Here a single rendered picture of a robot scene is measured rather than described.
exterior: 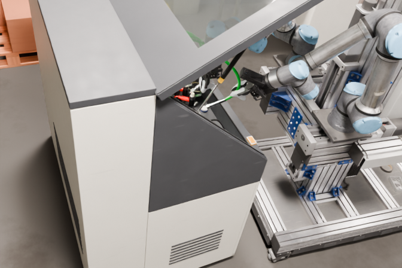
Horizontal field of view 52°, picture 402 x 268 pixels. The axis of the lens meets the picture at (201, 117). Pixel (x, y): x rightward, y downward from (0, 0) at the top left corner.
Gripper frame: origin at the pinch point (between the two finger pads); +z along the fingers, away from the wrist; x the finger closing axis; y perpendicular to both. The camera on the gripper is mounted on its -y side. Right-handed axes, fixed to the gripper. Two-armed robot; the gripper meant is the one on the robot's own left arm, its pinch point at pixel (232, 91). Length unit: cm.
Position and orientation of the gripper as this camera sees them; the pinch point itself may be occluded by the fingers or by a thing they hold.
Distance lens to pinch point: 185.6
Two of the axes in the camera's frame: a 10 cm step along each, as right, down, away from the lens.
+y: 6.5, 5.6, 5.1
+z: -7.3, 2.5, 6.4
